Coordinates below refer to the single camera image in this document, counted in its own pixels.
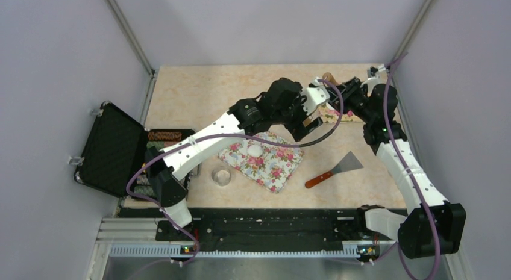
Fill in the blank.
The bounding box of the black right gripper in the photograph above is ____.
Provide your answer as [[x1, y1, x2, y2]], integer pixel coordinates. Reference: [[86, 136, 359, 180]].
[[326, 77, 376, 123]]

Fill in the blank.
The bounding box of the white floral tray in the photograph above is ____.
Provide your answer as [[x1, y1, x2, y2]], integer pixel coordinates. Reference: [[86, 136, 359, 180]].
[[218, 132, 304, 193]]

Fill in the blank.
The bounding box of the white dough piece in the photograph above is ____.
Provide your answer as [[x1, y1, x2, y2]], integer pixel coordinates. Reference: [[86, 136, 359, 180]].
[[247, 145, 263, 157]]

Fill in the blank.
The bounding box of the wooden dough roller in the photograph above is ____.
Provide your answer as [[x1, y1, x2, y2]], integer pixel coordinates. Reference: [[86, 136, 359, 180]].
[[322, 72, 339, 86]]

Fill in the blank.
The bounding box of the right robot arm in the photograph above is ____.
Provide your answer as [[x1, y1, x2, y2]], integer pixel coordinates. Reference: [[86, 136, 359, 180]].
[[334, 77, 466, 259]]

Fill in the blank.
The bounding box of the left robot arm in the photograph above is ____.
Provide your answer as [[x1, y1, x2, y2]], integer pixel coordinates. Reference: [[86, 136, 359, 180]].
[[145, 78, 330, 240]]

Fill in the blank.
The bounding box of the yellow floral tray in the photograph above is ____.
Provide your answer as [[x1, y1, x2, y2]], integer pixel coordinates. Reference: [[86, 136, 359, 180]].
[[317, 104, 364, 125]]

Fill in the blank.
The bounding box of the black poker chip case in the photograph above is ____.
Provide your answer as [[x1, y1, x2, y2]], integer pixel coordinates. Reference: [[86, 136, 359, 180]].
[[74, 101, 195, 198]]

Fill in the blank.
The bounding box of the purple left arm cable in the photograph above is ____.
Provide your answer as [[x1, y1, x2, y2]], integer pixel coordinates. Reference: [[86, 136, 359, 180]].
[[126, 78, 345, 267]]

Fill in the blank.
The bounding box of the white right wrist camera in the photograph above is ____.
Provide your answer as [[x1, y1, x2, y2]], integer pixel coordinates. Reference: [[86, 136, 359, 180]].
[[364, 64, 388, 87]]

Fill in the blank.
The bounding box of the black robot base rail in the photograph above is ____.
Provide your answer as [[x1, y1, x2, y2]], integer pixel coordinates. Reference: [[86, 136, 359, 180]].
[[154, 208, 394, 253]]

